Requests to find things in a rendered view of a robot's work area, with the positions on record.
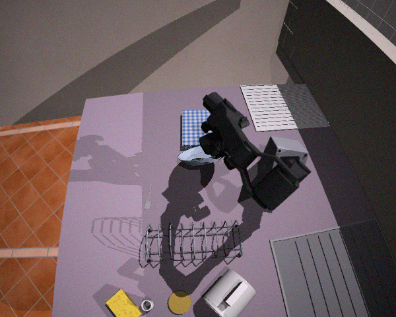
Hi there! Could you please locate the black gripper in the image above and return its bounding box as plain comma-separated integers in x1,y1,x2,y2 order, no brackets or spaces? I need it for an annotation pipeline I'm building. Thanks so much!
201,121,236,170

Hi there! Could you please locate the grey wire dish rack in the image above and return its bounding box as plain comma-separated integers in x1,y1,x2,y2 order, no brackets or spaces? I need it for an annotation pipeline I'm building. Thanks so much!
145,220,243,262

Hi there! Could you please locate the blue checkered towel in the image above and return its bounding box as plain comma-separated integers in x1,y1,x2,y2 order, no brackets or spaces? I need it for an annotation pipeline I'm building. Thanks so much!
182,110,212,149

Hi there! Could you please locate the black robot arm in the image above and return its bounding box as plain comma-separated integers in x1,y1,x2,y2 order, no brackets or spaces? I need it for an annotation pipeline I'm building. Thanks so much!
199,92,311,211

